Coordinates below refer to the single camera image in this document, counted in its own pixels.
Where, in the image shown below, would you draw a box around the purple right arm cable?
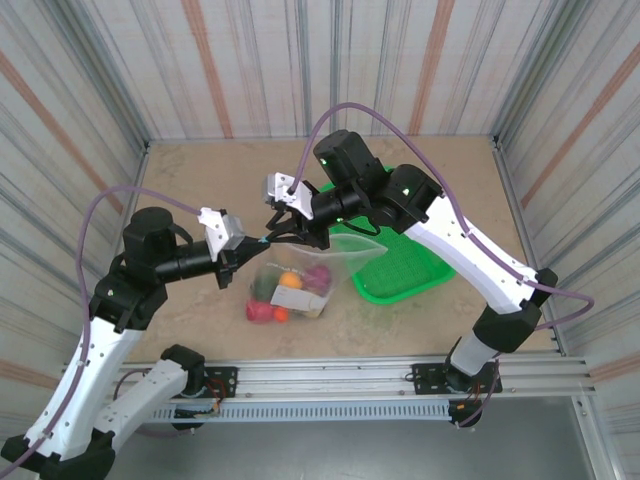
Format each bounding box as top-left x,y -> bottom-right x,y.
291,101 -> 596,429

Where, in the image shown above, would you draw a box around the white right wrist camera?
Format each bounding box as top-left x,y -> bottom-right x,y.
258,171 -> 315,222

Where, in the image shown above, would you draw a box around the white slotted cable duct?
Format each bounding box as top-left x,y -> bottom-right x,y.
147,401 -> 454,424

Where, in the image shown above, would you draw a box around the red toy fruit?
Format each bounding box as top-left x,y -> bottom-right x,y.
245,298 -> 274,324

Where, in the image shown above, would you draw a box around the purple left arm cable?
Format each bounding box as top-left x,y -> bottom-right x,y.
0,184 -> 206,474

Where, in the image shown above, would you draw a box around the clear zip-top plastic bag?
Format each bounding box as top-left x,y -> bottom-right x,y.
248,233 -> 391,324

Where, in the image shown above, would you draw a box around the green perforated plastic basket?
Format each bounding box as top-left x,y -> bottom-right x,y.
319,182 -> 457,305

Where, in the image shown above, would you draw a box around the white printed food packet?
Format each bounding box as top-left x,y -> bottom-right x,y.
269,285 -> 329,312

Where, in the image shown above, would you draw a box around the aluminium frame post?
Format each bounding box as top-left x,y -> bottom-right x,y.
569,397 -> 629,480

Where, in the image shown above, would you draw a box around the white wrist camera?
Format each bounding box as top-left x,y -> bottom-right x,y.
198,206 -> 247,262
258,171 -> 315,222

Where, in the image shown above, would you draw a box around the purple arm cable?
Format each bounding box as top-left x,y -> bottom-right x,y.
0,184 -> 206,474
291,101 -> 596,429

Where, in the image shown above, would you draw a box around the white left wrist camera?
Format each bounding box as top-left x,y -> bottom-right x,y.
198,206 -> 247,262

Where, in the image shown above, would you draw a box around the aluminium mounting rail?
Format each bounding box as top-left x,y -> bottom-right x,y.
102,355 -> 599,401

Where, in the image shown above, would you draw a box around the purple toy vegetable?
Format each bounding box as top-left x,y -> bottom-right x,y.
304,264 -> 333,295

